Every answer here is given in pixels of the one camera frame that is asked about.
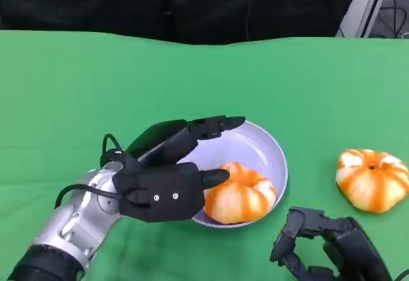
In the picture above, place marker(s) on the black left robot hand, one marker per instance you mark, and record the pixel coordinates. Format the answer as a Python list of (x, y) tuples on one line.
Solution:
[(163, 143)]

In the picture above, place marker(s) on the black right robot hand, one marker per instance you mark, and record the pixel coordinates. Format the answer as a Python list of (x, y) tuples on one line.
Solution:
[(351, 249)]

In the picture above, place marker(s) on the orange and white bread roll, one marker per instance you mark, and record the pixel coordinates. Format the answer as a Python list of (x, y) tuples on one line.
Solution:
[(236, 198), (370, 182)]

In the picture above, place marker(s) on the green table cloth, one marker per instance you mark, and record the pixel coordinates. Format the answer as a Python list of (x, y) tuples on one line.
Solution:
[(204, 80)]

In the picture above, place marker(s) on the lilac plate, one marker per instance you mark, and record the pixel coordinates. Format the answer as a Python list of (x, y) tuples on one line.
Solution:
[(255, 150)]

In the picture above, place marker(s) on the black backdrop curtain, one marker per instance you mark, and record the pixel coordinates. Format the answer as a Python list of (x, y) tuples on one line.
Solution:
[(128, 3)]

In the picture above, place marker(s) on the grey metal frame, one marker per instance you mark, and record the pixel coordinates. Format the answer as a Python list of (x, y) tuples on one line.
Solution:
[(365, 9)]

